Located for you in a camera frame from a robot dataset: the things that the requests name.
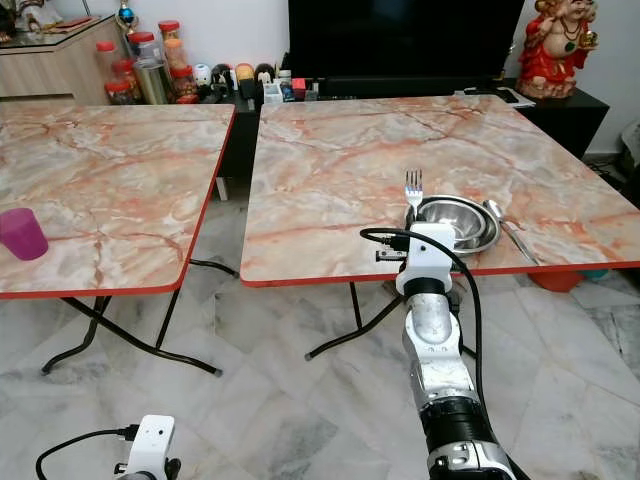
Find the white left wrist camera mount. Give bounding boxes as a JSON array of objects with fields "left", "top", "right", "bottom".
[{"left": 115, "top": 415, "right": 179, "bottom": 480}]

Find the silver metal fork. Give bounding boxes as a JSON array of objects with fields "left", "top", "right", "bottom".
[{"left": 405, "top": 169, "right": 424, "bottom": 212}]

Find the small yellow topped figurine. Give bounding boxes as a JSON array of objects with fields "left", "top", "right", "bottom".
[{"left": 236, "top": 63, "right": 257, "bottom": 99}]

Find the red laughing buddha statue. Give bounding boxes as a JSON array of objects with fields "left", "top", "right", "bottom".
[{"left": 517, "top": 0, "right": 600, "bottom": 100}]

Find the marble folding table with bowl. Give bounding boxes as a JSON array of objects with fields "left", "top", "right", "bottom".
[{"left": 239, "top": 93, "right": 640, "bottom": 362}]

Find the small black figurine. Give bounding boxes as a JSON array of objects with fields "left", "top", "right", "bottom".
[{"left": 212, "top": 64, "right": 234, "bottom": 97}]

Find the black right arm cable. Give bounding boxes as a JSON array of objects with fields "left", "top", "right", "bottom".
[{"left": 360, "top": 227, "right": 487, "bottom": 403}]

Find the stainless steel bowl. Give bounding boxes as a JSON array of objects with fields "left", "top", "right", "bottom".
[{"left": 410, "top": 196, "right": 502, "bottom": 255}]

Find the silver metal spoon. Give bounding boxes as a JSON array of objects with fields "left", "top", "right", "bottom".
[{"left": 482, "top": 199, "right": 542, "bottom": 267}]

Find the black flat television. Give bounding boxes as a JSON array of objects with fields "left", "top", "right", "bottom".
[{"left": 287, "top": 0, "right": 522, "bottom": 82}]

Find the light wooden cabinet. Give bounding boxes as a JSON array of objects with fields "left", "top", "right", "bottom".
[{"left": 0, "top": 15, "right": 127, "bottom": 107}]

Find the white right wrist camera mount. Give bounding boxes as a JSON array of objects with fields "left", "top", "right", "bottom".
[{"left": 375, "top": 222, "right": 458, "bottom": 297}]

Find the red plastic stool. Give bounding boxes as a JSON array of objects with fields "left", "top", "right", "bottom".
[{"left": 529, "top": 270, "right": 587, "bottom": 294}]

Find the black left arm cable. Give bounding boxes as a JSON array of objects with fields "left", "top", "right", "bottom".
[{"left": 36, "top": 426, "right": 133, "bottom": 480}]

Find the blue ball ornament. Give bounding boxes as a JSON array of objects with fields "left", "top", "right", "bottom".
[{"left": 116, "top": 0, "right": 139, "bottom": 32}]

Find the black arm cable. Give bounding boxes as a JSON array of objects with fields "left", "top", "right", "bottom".
[
  {"left": 360, "top": 227, "right": 487, "bottom": 403},
  {"left": 36, "top": 426, "right": 133, "bottom": 480}
]

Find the marble folding table with cup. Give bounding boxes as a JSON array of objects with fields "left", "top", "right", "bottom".
[{"left": 0, "top": 103, "right": 237, "bottom": 377}]

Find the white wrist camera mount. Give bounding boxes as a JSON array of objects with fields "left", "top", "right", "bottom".
[
  {"left": 375, "top": 222, "right": 458, "bottom": 297},
  {"left": 115, "top": 415, "right": 179, "bottom": 480}
]

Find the purple plastic cup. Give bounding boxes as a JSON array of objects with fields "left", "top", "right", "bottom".
[{"left": 0, "top": 207, "right": 50, "bottom": 262}]

